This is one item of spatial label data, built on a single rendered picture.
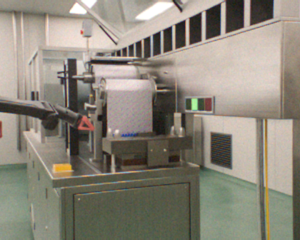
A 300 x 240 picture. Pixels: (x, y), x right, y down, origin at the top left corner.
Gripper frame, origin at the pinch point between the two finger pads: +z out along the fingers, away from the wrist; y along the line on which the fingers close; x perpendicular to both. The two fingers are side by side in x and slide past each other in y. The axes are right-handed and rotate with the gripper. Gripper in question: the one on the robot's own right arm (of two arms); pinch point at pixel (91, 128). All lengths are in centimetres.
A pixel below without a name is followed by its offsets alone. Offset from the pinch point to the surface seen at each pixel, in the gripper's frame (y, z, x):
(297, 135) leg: 73, 50, 28
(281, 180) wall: -194, 279, 61
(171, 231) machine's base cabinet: 25, 49, -25
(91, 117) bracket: -7.3, -0.9, 5.2
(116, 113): 0.0, 7.6, 12.3
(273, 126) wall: -207, 247, 118
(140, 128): -0.2, 22.3, 11.1
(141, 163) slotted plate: 18.1, 24.1, -4.8
